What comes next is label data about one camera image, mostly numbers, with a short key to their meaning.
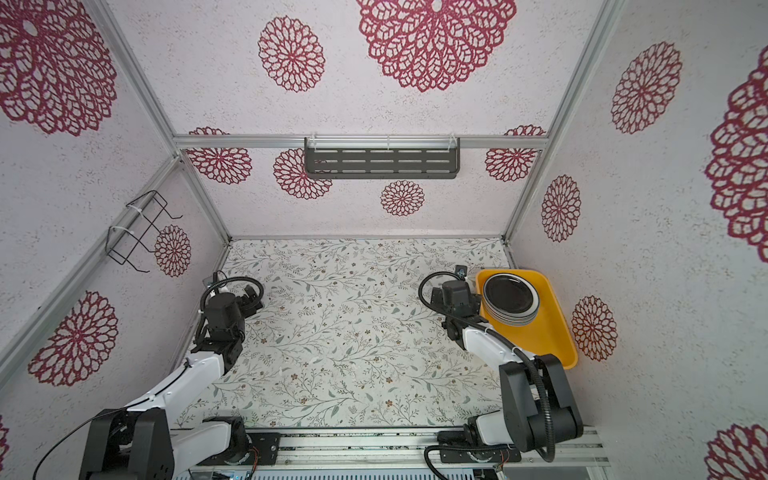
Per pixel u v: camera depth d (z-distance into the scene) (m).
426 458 0.69
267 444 0.74
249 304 0.78
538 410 0.43
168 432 0.44
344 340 0.93
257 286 0.70
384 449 0.75
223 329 0.65
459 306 0.70
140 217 0.78
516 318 0.91
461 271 0.78
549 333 0.92
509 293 0.95
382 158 0.95
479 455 0.69
